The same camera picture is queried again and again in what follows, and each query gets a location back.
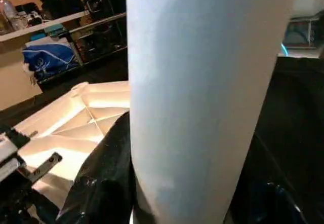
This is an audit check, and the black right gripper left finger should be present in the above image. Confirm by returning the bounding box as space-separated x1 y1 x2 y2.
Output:
56 111 138 224

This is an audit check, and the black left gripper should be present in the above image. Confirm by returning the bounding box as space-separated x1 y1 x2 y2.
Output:
0 127 64 194

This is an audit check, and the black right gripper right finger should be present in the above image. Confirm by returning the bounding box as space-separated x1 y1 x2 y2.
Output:
227 133 310 224

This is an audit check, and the white plastic table top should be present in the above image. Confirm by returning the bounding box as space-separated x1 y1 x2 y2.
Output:
9 81 131 210

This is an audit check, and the white plastic table leg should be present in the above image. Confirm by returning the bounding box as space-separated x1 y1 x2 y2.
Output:
125 0 303 224

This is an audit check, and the black mat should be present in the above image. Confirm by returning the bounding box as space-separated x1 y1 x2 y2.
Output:
0 52 324 224

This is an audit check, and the blue shopping bag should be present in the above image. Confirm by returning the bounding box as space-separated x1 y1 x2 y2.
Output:
22 42 80 83

